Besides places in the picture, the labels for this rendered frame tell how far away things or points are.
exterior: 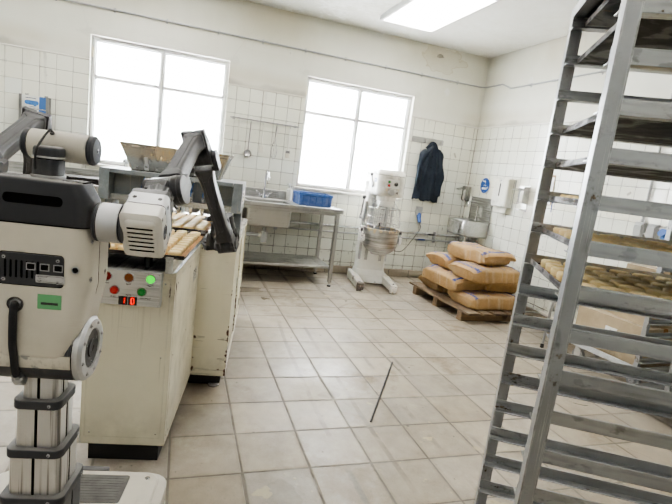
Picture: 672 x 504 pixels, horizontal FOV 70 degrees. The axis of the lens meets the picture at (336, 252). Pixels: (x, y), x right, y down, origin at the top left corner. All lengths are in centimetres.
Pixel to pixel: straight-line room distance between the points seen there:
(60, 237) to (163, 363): 102
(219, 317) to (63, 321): 158
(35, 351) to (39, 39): 489
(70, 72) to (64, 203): 472
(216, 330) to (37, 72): 388
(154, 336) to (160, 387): 22
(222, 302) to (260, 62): 369
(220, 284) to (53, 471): 148
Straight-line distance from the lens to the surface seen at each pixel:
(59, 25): 595
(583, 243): 102
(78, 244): 120
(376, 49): 629
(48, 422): 141
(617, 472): 123
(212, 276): 268
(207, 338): 279
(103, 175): 272
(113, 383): 219
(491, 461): 167
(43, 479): 148
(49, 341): 128
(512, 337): 151
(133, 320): 207
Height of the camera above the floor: 132
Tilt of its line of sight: 10 degrees down
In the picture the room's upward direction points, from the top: 7 degrees clockwise
